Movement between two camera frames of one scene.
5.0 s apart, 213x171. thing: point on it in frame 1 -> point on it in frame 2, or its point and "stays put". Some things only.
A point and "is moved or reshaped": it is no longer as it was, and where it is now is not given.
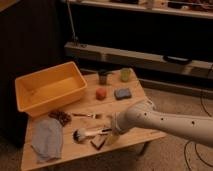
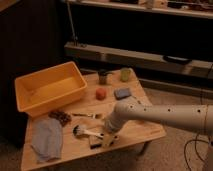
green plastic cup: [125, 74] stays put
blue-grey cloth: [47, 139] stays put
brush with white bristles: [80, 134] is moved or reshaped
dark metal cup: [102, 76] stays put
